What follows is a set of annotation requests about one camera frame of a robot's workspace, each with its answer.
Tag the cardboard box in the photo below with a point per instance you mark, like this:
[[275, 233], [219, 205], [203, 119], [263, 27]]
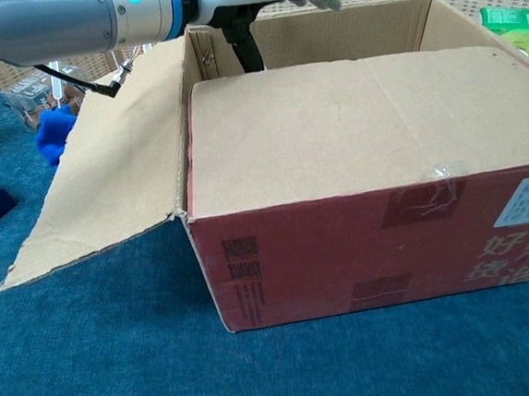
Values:
[[333, 132]]

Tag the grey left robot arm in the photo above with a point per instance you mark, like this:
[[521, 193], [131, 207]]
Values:
[[68, 25]]

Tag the clear snack box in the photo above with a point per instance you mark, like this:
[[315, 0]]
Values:
[[28, 96]]

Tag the blue cloth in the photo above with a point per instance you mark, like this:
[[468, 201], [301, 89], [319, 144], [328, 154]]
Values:
[[51, 138]]

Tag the teal table cloth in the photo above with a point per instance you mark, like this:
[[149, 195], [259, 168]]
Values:
[[123, 382]]

